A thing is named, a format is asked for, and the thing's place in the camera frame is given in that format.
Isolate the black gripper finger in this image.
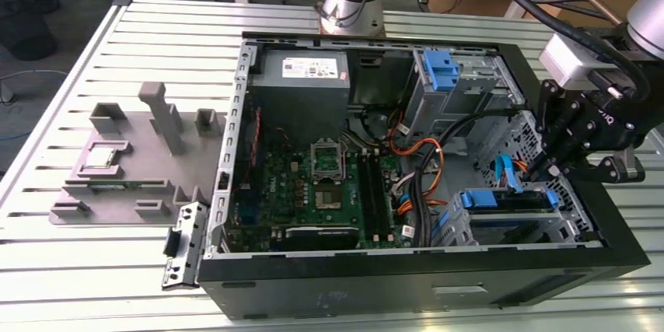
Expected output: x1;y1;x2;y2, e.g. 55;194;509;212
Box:
529;79;583;182
549;151;648;186

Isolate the disk power wire black plug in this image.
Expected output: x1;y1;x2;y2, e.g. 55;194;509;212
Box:
511;159;544;183

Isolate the blue data wire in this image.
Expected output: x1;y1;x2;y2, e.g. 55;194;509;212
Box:
495;155;525;194

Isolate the hard disk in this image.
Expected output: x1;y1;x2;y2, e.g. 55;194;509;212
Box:
459;187;560;216

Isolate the metal disk bay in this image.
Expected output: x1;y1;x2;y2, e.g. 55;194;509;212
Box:
445;187;591;247

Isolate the metal optical drive cage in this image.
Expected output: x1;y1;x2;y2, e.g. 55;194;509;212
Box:
404;47;525;142

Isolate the blue plastic drive latch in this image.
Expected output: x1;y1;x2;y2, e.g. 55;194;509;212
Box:
423;48;460;91

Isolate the black RAM slot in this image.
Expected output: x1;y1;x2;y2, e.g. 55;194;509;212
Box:
372;148;396;243
360;148;383;243

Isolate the metal socket cover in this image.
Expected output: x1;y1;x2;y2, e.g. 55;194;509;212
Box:
309;141;348;184

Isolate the CPU socket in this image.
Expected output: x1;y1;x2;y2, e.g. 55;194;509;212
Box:
313;183;347;211

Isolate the grey power supply unit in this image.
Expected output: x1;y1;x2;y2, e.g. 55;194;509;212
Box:
247;48;353;142

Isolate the black PC case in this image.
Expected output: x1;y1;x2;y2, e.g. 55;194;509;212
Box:
196;30;652;320

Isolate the green motherboard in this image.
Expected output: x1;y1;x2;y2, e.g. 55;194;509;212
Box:
227;145;423;252

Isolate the black graphics card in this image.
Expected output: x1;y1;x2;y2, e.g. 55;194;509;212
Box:
273;224;363;251

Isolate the grey parts rack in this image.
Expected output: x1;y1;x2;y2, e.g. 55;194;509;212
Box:
49;82;229;228

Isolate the green RAM stick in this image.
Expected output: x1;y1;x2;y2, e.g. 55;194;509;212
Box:
87;183;144;193

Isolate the silver CPU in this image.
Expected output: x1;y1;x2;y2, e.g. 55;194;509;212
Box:
85;151;119;169

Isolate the black round bin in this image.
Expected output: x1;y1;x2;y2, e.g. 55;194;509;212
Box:
9;15;59;61

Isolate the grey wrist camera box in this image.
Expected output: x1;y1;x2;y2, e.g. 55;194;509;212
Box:
537;33;616;90

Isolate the orange red yellow wire bundle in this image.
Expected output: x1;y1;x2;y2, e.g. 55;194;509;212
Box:
385;124;448;216

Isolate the black cable bundle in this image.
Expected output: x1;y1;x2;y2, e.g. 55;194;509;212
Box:
413;108;525;247

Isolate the grey yellow wire harness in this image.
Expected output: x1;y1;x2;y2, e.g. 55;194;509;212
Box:
341;129;388;152

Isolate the thin red wire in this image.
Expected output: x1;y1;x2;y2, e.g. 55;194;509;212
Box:
236;108;261;193

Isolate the hinged grey metal bracket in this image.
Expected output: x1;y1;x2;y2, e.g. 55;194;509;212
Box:
161;200;209;290

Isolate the grey cable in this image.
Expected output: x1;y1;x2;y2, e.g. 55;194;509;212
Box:
0;69;68;84

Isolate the white post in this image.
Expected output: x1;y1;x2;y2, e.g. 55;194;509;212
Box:
0;75;16;106

